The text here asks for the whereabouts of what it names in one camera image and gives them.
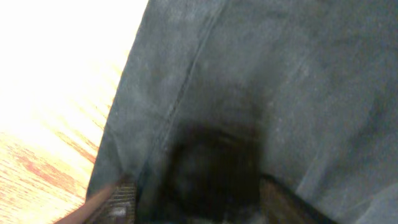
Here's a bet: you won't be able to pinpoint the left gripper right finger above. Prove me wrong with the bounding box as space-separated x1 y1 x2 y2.
259 175 336 224

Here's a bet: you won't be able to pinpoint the black shorts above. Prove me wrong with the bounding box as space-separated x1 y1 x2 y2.
86 0 397 223

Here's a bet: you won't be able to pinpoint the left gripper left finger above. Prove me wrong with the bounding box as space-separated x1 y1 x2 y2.
83 182 136 224

